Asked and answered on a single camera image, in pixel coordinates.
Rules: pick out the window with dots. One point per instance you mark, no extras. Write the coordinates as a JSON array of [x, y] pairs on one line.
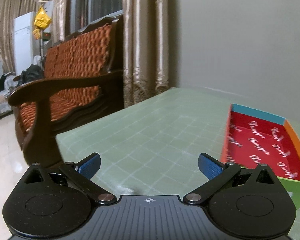
[[102, 0]]

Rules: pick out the white refrigerator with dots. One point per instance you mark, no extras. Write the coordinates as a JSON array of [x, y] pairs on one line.
[[22, 45]]

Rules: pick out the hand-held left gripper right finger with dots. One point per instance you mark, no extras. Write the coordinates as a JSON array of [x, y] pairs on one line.
[[210, 166]]

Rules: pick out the colourful red-lined cardboard box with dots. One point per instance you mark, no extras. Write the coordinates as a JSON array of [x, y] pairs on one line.
[[255, 140]]

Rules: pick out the dark coat stand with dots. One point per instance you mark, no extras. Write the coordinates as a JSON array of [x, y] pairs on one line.
[[42, 47]]

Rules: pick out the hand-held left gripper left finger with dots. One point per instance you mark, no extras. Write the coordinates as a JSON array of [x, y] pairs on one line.
[[90, 166]]

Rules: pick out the black bag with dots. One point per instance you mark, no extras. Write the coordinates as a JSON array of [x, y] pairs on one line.
[[32, 73]]

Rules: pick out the brown striped curtain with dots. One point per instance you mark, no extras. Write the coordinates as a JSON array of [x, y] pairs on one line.
[[10, 5]]

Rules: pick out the beige satin curtain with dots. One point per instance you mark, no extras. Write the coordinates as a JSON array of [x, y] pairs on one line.
[[62, 10], [140, 42]]

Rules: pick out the yellow plastic bag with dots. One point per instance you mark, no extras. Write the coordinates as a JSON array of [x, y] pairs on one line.
[[42, 20]]

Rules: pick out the green grid cutting mat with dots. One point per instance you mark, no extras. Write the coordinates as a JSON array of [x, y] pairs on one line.
[[152, 135]]

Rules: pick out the wooden bench with orange cushion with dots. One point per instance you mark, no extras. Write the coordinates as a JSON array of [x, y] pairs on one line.
[[72, 62]]

